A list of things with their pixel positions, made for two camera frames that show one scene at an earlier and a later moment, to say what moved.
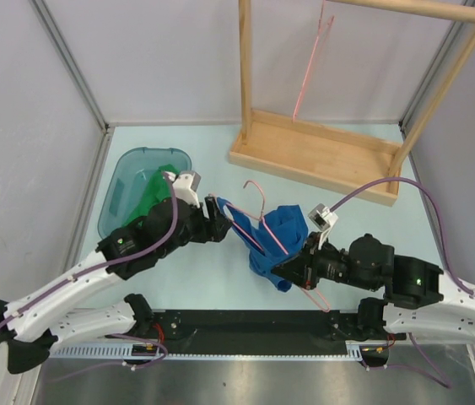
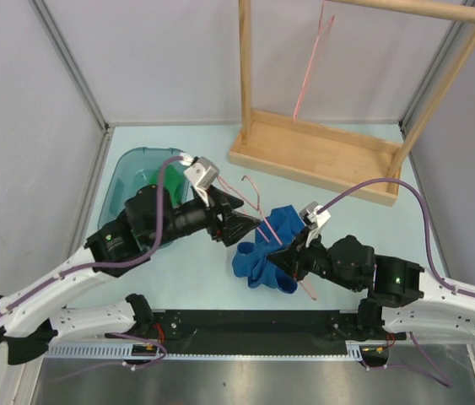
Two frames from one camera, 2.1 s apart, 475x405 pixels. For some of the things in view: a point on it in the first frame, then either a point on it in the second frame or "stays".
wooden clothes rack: [331, 157] stays
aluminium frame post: [52, 28] stays
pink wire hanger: [320, 37] stays
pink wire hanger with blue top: [326, 306] -> [259, 209]
